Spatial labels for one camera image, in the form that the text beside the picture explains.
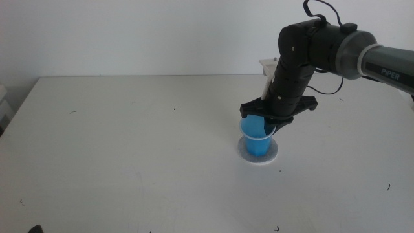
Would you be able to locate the blue plastic cup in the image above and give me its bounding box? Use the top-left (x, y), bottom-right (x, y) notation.
top-left (239, 115), bottom-right (277, 157)

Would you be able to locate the grey round cup mat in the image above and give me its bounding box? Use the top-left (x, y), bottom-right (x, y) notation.
top-left (237, 135), bottom-right (279, 166)

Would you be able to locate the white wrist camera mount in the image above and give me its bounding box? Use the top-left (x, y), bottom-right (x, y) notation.
top-left (258, 57), bottom-right (279, 100)

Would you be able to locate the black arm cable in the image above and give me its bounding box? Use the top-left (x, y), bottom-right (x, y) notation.
top-left (303, 0), bottom-right (358, 96)

